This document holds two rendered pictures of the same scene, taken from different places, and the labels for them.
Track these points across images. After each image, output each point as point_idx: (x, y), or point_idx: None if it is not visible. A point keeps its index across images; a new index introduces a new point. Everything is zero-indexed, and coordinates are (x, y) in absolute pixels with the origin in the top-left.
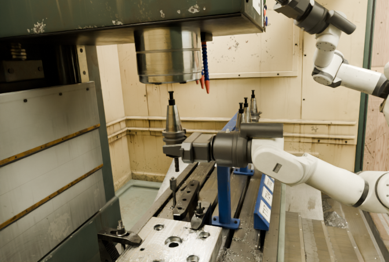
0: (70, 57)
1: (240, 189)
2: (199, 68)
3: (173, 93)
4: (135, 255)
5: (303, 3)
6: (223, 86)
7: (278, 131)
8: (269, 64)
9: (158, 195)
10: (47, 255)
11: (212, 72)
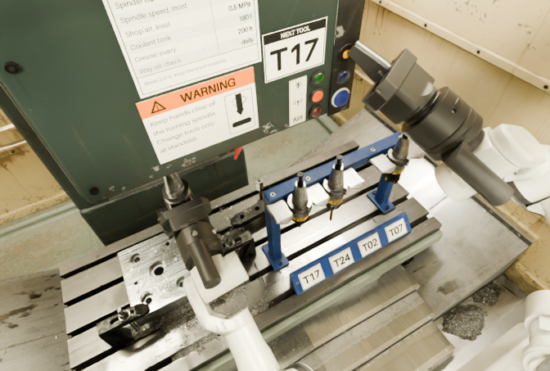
0: None
1: (343, 224)
2: None
3: (382, 29)
4: (159, 246)
5: (398, 109)
6: (449, 56)
7: (202, 282)
8: (542, 59)
9: (308, 153)
10: (153, 184)
11: (440, 24)
